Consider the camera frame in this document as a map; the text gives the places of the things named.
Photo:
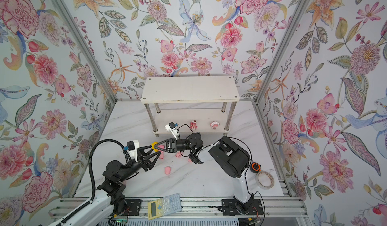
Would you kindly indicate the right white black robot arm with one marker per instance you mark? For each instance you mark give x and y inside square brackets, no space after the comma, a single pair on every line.
[232,159]

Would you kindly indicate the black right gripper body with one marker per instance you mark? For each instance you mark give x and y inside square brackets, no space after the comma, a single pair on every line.
[182,146]

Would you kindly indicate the pink bear with yellow flower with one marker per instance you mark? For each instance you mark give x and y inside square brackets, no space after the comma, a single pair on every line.
[158,147]

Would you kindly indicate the yellow blue calculator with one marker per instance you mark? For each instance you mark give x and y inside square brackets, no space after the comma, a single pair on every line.
[164,206]

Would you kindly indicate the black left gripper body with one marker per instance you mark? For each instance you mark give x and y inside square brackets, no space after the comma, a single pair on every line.
[139,158]

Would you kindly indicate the pink white round figurine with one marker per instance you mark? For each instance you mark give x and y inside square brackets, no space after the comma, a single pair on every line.
[214,125]

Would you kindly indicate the clear tape roll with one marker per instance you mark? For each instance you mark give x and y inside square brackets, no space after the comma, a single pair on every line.
[265,180]

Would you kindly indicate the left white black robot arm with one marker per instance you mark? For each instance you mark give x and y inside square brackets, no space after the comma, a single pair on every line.
[108,198]

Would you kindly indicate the black orange tape measure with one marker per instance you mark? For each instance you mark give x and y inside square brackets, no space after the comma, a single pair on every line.
[255,167]

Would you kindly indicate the white two-tier shelf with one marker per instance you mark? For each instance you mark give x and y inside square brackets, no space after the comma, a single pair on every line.
[190,90]

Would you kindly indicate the dark pink strawberry bear toy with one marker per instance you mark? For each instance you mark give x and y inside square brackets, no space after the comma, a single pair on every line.
[193,125]

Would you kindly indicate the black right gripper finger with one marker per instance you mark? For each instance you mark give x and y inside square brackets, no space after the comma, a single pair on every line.
[168,142]
[168,150]

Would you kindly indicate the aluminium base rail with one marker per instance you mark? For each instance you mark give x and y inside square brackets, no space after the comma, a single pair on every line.
[200,207]

